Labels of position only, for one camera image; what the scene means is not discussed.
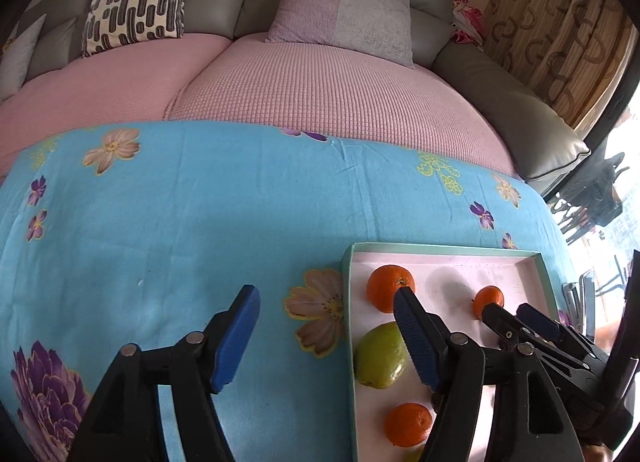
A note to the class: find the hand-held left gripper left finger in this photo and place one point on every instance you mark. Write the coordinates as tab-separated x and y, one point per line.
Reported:
235	342

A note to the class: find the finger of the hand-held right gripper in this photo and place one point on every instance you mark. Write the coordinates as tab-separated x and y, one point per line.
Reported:
500	322
537	318

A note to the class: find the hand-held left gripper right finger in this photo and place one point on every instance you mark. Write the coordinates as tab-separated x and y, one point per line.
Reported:
415	342

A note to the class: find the small orange tangerine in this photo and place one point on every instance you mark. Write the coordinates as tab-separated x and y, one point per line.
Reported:
489	303

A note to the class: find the white tray with teal rim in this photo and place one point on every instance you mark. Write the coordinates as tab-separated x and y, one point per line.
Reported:
450	282

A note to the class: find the metal rack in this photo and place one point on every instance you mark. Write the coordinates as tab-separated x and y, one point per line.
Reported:
580	299

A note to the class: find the blue floral blanket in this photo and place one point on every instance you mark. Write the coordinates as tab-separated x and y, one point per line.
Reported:
200	222

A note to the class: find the black chair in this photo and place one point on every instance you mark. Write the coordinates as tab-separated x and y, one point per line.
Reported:
595	192

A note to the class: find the grey sofa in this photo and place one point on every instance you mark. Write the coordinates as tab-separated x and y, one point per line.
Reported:
500	81

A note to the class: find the pink sofa cover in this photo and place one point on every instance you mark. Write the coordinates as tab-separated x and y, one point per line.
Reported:
280	86

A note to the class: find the brown patterned curtain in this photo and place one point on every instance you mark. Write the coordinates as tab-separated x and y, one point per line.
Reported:
560	26

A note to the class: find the pink floral cloth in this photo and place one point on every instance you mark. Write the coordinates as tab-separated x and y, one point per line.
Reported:
467	21

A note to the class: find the purple and grey pillow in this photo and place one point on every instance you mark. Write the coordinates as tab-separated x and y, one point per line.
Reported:
345	6

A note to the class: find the light grey pillow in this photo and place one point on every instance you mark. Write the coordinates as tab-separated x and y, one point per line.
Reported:
17	59

